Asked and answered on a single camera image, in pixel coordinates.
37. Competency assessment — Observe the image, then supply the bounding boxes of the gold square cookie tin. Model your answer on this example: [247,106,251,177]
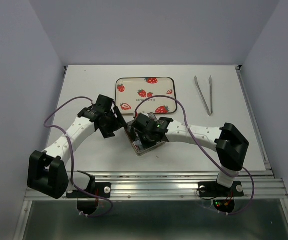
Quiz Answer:
[125,112,165,156]

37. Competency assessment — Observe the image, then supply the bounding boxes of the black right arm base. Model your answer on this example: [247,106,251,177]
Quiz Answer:
[196,181,244,200]

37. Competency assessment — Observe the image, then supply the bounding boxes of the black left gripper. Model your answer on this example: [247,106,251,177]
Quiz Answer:
[99,106,127,139]

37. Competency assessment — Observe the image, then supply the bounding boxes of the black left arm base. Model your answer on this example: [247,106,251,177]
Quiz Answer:
[66,182,111,199]

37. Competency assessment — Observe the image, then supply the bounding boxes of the strawberry print tray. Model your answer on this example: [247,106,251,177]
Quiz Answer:
[115,77,177,115]

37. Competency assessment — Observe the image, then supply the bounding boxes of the metal tongs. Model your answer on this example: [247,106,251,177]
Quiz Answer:
[194,75,213,116]

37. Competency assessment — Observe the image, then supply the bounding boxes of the gold tin lid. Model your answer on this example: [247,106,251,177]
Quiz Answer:
[124,113,165,156]

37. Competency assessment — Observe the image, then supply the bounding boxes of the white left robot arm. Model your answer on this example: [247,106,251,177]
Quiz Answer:
[27,95,126,199]

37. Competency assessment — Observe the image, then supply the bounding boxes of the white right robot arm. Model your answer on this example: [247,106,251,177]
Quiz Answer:
[130,113,249,195]

